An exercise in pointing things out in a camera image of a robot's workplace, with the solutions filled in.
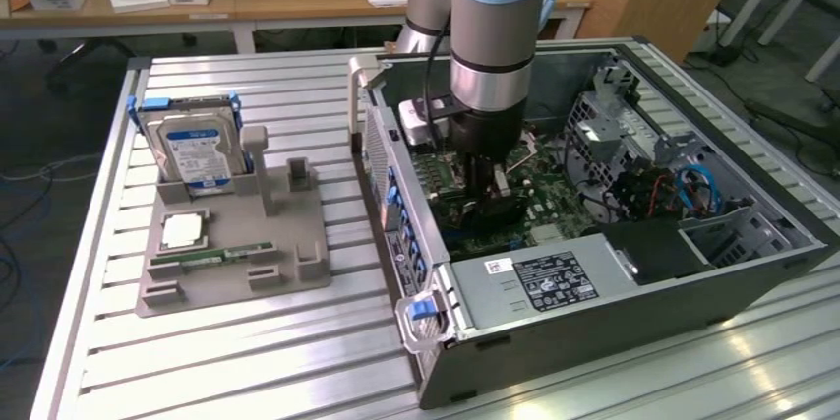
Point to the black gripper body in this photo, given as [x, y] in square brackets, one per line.
[488, 137]

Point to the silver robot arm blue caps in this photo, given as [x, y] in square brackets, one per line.
[492, 21]

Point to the CPU socket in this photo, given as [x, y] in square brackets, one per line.
[456, 169]

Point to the silver socket cover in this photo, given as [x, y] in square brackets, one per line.
[529, 147]

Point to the green motherboard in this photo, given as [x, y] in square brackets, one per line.
[557, 194]

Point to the silver finned chipset heatsink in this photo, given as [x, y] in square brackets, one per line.
[544, 235]

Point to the perforated silver disk bay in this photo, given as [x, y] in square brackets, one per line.
[604, 135]

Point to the grey power supply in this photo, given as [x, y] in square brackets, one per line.
[557, 282]

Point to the blue case latch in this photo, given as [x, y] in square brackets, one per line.
[420, 309]

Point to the black open PC case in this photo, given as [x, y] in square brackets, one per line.
[591, 341]

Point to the plain silver disk bay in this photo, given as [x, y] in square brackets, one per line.
[741, 233]

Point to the grey parts rack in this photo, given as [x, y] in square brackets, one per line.
[216, 228]

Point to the green RAM stick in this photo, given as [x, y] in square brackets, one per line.
[209, 255]

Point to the silver hard disk blue label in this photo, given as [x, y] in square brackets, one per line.
[191, 154]

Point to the silver CPU chip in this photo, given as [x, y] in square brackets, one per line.
[183, 232]

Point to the hard disk drive blue label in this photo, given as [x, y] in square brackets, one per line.
[156, 104]

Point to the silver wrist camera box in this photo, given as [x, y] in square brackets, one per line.
[416, 122]

